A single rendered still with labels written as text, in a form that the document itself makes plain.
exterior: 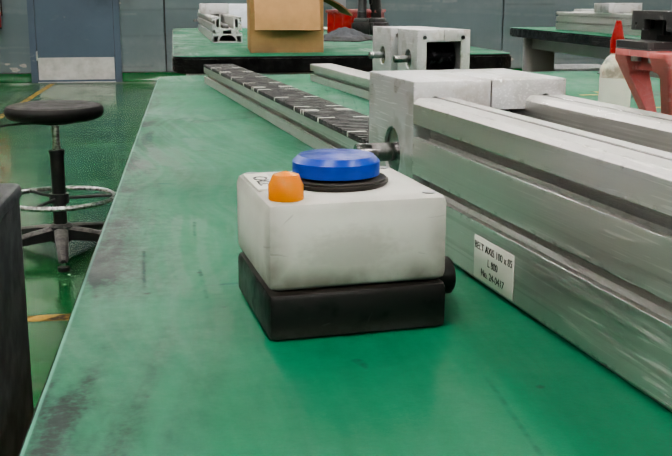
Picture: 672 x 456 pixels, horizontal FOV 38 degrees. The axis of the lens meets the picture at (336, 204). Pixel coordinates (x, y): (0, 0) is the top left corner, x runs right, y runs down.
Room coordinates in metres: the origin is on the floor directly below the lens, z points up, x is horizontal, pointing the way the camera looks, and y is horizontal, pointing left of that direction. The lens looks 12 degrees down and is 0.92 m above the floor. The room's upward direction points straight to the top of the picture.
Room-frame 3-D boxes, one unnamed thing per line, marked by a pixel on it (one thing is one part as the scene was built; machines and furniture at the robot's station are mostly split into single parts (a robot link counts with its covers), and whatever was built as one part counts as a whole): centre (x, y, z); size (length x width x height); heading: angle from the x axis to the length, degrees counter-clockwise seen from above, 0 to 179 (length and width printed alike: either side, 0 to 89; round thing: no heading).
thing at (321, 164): (0.44, 0.00, 0.84); 0.04 x 0.04 x 0.02
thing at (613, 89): (1.17, -0.33, 0.84); 0.04 x 0.04 x 0.12
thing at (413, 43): (1.62, -0.15, 0.83); 0.11 x 0.10 x 0.10; 104
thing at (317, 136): (1.25, 0.08, 0.79); 0.96 x 0.04 x 0.03; 15
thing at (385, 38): (1.73, -0.11, 0.83); 0.11 x 0.10 x 0.10; 106
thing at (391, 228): (0.44, -0.01, 0.81); 0.10 x 0.08 x 0.06; 105
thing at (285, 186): (0.40, 0.02, 0.85); 0.02 x 0.02 x 0.01
